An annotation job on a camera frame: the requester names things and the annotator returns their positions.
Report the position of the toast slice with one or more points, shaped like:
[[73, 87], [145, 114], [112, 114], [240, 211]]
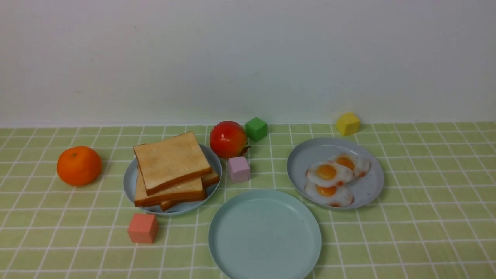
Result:
[[207, 181], [190, 189], [171, 161]]

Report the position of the fried egg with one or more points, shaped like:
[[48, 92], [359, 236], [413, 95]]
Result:
[[328, 174], [336, 196], [359, 166]]

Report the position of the green cube block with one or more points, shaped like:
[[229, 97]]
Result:
[[256, 129]]

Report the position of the red tomato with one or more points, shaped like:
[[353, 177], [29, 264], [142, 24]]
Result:
[[228, 139]]

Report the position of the pink cube block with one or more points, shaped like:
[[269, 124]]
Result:
[[238, 169]]

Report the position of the light teal empty plate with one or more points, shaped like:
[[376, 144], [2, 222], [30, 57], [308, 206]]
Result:
[[264, 234]]

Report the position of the blue-grey bread plate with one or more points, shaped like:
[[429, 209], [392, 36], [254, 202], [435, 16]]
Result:
[[130, 182]]

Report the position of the yellow cube block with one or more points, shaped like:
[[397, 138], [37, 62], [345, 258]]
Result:
[[348, 124]]

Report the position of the grey egg plate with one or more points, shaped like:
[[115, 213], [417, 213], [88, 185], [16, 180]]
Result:
[[365, 189]]

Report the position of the salmon red cube block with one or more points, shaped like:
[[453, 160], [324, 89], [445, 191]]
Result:
[[143, 228]]

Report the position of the orange mandarin fruit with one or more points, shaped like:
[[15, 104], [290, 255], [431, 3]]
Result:
[[79, 166]]

